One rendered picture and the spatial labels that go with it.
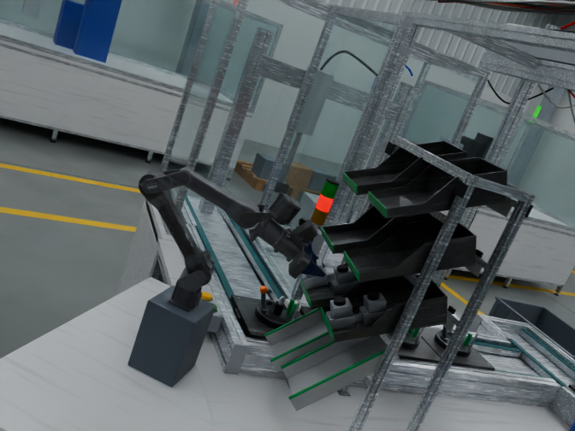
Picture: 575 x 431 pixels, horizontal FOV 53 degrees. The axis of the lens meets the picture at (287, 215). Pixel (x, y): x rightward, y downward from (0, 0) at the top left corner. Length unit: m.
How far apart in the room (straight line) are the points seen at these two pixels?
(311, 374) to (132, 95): 5.45
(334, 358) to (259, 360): 0.29
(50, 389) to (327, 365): 0.67
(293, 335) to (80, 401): 0.59
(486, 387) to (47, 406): 1.48
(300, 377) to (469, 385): 0.83
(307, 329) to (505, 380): 0.90
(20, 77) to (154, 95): 1.37
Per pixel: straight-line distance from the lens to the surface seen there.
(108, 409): 1.49
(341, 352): 1.55
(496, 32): 2.19
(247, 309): 1.87
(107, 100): 6.65
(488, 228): 6.90
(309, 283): 1.51
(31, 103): 6.57
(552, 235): 7.84
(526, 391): 2.41
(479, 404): 2.25
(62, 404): 1.48
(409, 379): 2.03
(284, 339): 1.67
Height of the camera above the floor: 1.77
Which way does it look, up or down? 15 degrees down
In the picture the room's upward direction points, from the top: 21 degrees clockwise
